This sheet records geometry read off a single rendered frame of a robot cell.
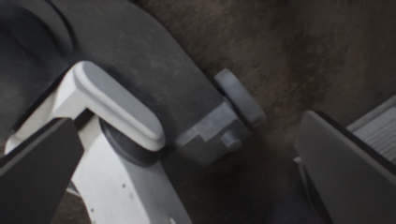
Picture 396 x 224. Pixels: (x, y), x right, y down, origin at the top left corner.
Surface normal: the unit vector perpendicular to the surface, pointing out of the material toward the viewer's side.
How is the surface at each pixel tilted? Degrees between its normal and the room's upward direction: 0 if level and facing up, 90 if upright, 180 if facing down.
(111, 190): 57
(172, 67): 0
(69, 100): 0
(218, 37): 0
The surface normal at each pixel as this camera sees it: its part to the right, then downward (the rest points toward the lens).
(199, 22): 0.24, 0.51
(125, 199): -0.36, -0.22
